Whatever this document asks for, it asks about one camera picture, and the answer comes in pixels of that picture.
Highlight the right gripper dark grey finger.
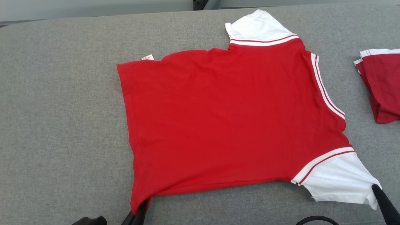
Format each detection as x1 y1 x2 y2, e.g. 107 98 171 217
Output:
371 184 400 225

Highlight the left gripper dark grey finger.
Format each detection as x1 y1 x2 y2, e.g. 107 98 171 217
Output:
121 212 137 225
134 199 149 225

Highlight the red shirt with white cuffs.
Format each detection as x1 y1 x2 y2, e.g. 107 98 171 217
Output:
353 48 400 124

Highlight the red T-shirt with white sleeves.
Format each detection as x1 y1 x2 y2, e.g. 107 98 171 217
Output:
116 9 382 216

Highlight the grey fabric sofa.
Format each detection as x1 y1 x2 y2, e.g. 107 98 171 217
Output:
0 3 400 225

